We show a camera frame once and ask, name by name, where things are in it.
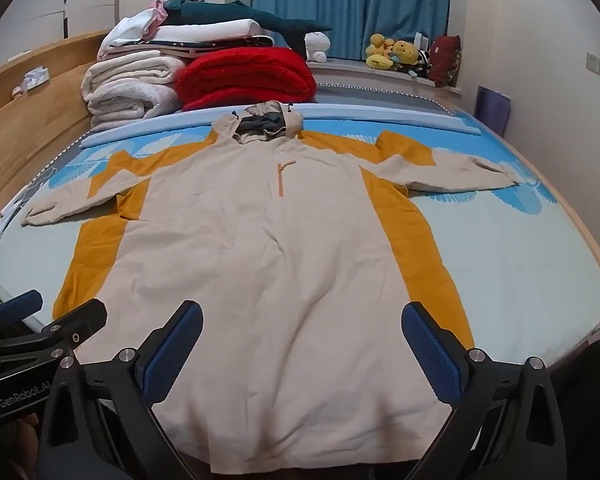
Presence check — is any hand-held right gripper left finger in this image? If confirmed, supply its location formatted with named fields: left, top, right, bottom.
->
left=36, top=300, right=204, bottom=480

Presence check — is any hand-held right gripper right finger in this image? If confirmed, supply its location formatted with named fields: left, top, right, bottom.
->
left=401, top=301, right=567, bottom=480

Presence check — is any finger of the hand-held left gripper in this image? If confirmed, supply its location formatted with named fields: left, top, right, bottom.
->
left=0, top=290, right=44, bottom=333
left=0, top=298, right=108, bottom=361

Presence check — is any beige and orange hooded jacket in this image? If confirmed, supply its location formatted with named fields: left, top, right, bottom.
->
left=19, top=101, right=523, bottom=471

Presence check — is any bed with blue patterned sheet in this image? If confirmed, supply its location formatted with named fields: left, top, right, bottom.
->
left=0, top=80, right=600, bottom=376

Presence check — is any person's dark clothing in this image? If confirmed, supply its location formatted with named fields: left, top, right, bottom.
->
left=550, top=332, right=600, bottom=480

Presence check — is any wooden headboard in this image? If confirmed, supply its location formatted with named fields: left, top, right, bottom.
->
left=0, top=29, right=123, bottom=246

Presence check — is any fluffy off-white folded blanket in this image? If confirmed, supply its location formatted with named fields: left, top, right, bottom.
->
left=87, top=82, right=183, bottom=133

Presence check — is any tissue pack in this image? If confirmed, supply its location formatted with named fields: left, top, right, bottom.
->
left=22, top=66, right=51, bottom=93

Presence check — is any light blue foam strip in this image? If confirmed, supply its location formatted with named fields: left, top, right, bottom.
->
left=79, top=102, right=482, bottom=150

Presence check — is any purple box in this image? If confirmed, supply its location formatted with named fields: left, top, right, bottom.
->
left=475, top=85, right=512, bottom=136

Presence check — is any cream folded blanket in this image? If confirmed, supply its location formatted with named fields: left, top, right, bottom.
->
left=81, top=52, right=188, bottom=98

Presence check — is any red folded blanket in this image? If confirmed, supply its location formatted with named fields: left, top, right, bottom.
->
left=175, top=46, right=317, bottom=112

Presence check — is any dark striped plush toy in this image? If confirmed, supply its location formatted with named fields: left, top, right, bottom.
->
left=405, top=50, right=431, bottom=80

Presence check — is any white folded cloth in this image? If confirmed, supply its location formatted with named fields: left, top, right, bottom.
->
left=98, top=10, right=163, bottom=58

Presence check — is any grey window ledge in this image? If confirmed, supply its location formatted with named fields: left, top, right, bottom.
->
left=307, top=57, right=461, bottom=98

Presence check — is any dark red bag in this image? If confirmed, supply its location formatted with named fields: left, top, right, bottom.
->
left=428, top=35, right=462, bottom=88

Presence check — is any yellow round plush toy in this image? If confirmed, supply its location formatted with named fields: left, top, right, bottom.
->
left=390, top=40, right=421, bottom=67

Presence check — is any yellow duck plush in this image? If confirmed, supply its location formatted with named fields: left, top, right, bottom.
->
left=365, top=33, right=398, bottom=70

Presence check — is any white folded quilt dark trim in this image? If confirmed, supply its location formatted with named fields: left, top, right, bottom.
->
left=150, top=18, right=276, bottom=53

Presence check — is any white plush toy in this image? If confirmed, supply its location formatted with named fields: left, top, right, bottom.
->
left=304, top=31, right=331, bottom=62

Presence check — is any teal shark plush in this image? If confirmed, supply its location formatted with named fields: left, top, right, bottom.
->
left=162, top=0, right=333, bottom=53

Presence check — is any blue curtain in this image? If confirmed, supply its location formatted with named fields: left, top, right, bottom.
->
left=251, top=0, right=452, bottom=61

